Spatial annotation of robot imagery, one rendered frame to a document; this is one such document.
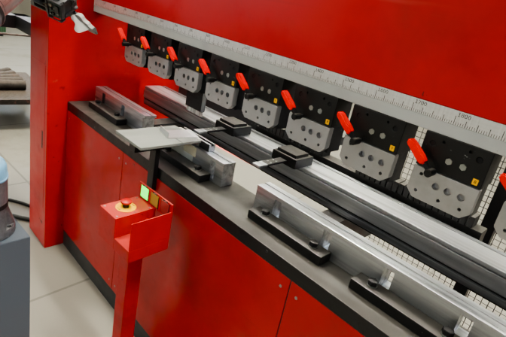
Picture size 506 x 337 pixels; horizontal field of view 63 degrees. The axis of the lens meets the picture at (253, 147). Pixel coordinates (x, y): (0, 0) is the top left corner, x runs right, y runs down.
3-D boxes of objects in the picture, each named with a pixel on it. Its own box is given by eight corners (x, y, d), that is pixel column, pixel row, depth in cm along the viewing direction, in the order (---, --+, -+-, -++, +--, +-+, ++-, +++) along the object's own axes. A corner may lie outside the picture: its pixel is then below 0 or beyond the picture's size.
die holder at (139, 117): (94, 103, 218) (95, 86, 215) (105, 102, 222) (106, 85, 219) (143, 135, 187) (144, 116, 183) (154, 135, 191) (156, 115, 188)
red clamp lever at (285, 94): (281, 89, 119) (297, 117, 116) (291, 89, 121) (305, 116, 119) (278, 92, 120) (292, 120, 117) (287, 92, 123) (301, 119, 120)
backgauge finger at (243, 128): (187, 130, 172) (188, 119, 170) (233, 125, 190) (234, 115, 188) (204, 140, 164) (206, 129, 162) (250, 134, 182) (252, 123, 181)
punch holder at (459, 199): (403, 192, 100) (426, 129, 95) (419, 186, 106) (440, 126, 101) (466, 222, 91) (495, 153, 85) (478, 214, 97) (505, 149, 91)
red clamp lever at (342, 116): (338, 110, 106) (356, 143, 103) (347, 109, 109) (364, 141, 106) (333, 113, 107) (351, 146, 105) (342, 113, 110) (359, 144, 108)
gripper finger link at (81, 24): (84, 44, 138) (63, 22, 134) (95, 35, 141) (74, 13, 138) (89, 40, 136) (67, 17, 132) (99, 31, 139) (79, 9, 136)
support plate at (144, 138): (115, 132, 152) (115, 130, 152) (175, 127, 171) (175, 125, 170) (140, 150, 141) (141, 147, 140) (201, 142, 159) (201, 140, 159)
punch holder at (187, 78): (173, 83, 163) (178, 41, 158) (190, 83, 169) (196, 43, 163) (196, 94, 154) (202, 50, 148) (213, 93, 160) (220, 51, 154)
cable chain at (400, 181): (354, 173, 157) (357, 163, 156) (362, 170, 161) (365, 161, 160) (470, 229, 130) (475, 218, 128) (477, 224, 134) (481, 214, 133)
